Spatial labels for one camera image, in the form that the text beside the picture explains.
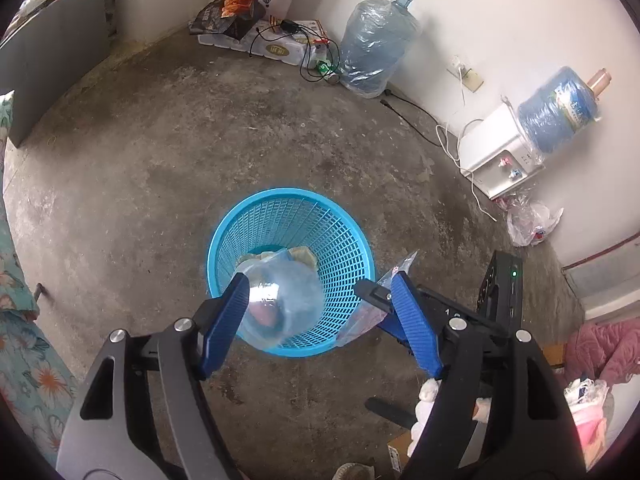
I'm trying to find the wall power socket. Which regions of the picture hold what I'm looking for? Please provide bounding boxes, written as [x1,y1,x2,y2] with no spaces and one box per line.
[447,56,484,92]

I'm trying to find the grey side cabinet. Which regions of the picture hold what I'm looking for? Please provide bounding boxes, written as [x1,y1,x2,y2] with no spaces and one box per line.
[1,0,110,146]

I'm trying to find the empty blue water jug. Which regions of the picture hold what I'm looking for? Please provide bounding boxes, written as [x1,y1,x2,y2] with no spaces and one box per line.
[338,0,420,99]

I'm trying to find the yellow paper bag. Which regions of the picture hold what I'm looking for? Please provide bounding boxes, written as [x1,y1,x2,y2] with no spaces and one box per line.
[236,246,318,271]

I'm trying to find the clear plastic dome container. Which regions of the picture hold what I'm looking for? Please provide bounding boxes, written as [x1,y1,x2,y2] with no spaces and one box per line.
[235,257,324,351]

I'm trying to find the blue plastic waste basket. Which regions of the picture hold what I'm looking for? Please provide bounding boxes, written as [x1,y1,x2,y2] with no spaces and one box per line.
[205,188,375,358]

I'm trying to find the white water dispenser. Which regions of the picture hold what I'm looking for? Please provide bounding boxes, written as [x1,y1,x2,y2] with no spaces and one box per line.
[458,99,544,200]

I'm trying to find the white flat box with cables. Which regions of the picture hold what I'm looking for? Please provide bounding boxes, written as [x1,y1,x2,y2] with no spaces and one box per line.
[198,20,336,70]

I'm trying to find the clear plastic bag pink print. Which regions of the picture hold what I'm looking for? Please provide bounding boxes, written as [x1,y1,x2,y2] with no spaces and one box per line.
[335,250,418,347]

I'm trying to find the white plastic bag on floor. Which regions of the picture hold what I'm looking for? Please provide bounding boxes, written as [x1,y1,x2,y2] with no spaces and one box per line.
[506,194,564,247]

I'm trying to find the floral blue quilt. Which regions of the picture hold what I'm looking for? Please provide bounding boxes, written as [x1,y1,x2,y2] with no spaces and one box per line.
[0,90,82,470]

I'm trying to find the blue water bottle on dispenser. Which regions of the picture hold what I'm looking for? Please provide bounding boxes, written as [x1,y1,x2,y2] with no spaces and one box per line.
[516,66,599,155]

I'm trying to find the black orange snack bags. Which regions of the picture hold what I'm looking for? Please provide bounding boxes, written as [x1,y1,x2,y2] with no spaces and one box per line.
[189,0,266,40]

